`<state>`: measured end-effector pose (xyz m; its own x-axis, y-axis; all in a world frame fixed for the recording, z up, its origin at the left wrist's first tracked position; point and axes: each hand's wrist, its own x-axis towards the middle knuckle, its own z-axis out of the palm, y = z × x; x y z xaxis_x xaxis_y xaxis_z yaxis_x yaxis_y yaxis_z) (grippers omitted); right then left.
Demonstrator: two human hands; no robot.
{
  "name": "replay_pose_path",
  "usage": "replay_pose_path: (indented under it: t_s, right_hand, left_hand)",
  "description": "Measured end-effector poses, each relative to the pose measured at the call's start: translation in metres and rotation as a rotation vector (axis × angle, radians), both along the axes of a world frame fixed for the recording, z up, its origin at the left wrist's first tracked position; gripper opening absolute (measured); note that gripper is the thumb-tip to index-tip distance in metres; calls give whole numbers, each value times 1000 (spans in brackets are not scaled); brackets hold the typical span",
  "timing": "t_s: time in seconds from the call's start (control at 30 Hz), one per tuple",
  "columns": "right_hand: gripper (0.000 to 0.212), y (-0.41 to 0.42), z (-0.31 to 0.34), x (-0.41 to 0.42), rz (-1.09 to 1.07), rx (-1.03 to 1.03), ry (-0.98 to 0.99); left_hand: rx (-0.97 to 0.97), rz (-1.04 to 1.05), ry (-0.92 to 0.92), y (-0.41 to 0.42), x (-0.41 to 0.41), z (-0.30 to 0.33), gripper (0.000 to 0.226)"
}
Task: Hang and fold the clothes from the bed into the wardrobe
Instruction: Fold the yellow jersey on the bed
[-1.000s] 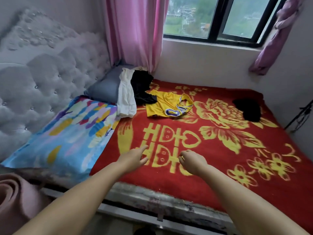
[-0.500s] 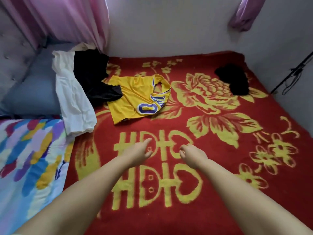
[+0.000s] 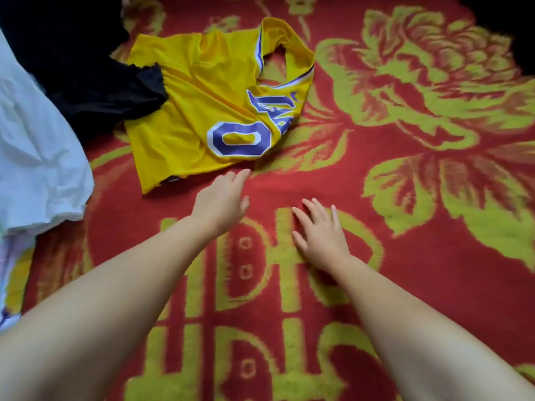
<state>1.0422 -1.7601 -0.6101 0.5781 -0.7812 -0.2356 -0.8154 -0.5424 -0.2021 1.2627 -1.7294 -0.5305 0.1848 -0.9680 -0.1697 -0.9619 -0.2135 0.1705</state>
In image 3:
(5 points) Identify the white long garment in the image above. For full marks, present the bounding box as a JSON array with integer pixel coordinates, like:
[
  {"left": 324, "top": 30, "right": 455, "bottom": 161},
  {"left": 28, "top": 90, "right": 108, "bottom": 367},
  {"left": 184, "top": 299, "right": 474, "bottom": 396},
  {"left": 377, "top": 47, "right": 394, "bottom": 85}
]
[{"left": 0, "top": 29, "right": 95, "bottom": 237}]

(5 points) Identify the person's right forearm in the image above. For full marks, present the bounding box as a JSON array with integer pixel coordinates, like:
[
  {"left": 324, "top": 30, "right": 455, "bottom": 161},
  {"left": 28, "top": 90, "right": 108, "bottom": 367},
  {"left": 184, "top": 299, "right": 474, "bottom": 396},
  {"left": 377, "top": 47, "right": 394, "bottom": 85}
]
[{"left": 330, "top": 256, "right": 535, "bottom": 401}]

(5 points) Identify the person's right hand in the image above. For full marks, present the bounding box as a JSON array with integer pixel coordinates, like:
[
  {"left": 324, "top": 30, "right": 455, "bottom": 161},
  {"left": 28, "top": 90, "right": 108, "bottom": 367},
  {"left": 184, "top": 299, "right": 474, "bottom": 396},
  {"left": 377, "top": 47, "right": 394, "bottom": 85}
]
[{"left": 291, "top": 198, "right": 354, "bottom": 276}]

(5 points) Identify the yellow basketball jersey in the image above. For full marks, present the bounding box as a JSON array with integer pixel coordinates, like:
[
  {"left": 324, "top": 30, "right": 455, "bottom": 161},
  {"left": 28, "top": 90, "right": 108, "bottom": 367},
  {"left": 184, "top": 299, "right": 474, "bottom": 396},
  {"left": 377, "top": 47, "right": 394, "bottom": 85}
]
[{"left": 124, "top": 16, "right": 317, "bottom": 195}]

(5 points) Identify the person's left forearm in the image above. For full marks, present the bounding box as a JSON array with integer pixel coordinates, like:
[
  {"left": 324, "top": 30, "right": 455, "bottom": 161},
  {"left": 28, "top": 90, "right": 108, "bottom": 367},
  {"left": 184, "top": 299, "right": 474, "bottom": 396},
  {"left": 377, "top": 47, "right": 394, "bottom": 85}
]
[{"left": 0, "top": 219, "right": 214, "bottom": 401}]

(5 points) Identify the colourful patterned pillow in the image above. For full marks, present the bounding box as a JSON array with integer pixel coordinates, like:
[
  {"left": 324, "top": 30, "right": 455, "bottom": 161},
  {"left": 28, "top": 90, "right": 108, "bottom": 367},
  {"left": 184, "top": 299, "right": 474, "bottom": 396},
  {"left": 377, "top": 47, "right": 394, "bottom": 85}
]
[{"left": 0, "top": 229, "right": 36, "bottom": 331}]

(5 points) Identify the person's left hand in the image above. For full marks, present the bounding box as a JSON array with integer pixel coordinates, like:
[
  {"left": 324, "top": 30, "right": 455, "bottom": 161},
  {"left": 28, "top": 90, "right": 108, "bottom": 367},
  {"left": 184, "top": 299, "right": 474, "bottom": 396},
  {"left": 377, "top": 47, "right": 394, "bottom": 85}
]
[{"left": 189, "top": 168, "right": 252, "bottom": 243}]

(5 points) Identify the small black garment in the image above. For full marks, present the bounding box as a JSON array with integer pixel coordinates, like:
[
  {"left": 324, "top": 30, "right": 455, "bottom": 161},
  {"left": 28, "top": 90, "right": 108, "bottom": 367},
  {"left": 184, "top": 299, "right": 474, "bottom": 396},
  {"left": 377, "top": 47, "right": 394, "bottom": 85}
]
[{"left": 458, "top": 0, "right": 535, "bottom": 77}]

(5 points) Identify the white bed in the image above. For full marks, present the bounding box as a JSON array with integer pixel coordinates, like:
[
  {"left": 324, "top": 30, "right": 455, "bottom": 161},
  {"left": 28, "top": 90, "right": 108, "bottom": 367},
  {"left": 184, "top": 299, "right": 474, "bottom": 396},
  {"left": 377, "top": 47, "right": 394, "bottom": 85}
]
[{"left": 0, "top": 0, "right": 535, "bottom": 401}]

